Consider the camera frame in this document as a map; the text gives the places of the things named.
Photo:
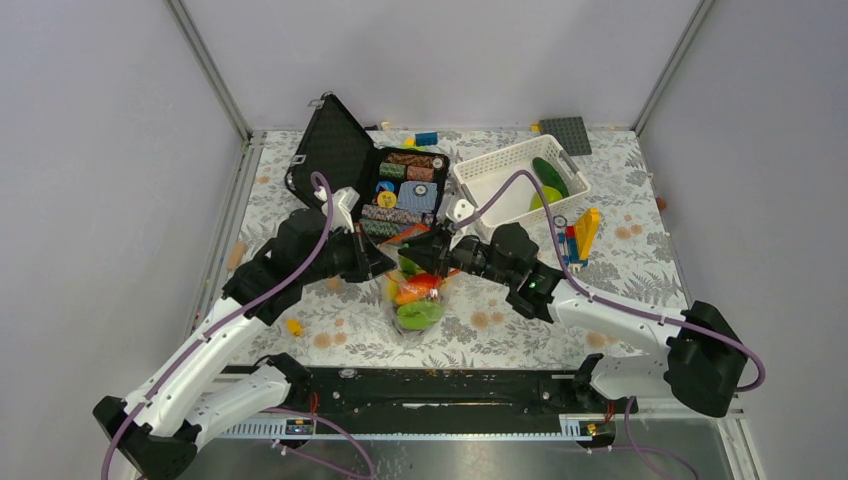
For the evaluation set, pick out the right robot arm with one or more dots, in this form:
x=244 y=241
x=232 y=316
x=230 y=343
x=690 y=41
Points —
x=692 y=355

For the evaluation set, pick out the clear zip bag orange zipper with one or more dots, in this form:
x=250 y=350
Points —
x=406 y=268

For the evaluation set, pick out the green toy apple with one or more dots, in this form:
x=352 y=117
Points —
x=550 y=194

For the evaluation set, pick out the blue toy brick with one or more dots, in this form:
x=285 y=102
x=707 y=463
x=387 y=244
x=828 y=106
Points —
x=426 y=139

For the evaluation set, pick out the red orange toy mango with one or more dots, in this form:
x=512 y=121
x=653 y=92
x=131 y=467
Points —
x=418 y=288

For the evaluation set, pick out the black poker chip case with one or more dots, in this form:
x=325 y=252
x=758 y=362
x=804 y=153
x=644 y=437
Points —
x=398 y=189

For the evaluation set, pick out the white perforated plastic basket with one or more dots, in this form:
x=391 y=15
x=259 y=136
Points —
x=481 y=177

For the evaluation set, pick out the small yellow toy brick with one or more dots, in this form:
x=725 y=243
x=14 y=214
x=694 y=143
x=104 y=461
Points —
x=294 y=327

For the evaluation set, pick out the dark green toy cucumber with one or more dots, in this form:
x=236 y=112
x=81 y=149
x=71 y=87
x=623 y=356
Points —
x=549 y=176

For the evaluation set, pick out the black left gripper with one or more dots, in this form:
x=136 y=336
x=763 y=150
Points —
x=367 y=257

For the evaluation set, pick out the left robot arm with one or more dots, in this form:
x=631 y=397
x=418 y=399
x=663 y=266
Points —
x=161 y=426

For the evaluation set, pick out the light green toy pepper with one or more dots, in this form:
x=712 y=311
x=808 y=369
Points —
x=419 y=315

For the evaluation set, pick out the grey building base plate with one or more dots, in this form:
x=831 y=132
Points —
x=570 y=132

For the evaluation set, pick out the tan wooden block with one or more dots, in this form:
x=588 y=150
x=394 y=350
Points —
x=236 y=256

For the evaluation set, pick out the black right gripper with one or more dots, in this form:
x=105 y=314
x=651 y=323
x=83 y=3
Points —
x=435 y=249

